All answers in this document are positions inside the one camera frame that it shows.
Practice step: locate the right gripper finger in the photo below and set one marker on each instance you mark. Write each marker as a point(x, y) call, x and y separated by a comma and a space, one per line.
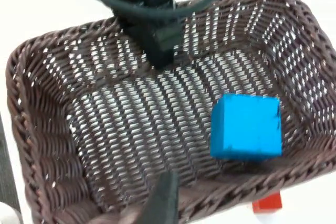
point(164, 203)

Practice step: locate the dark brown wicker basket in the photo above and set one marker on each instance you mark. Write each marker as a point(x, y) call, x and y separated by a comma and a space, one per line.
point(131, 119)

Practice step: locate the red block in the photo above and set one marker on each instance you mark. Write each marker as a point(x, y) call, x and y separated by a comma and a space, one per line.
point(269, 203)

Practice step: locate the large blue cube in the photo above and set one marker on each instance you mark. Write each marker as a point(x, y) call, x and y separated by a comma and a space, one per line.
point(246, 129)

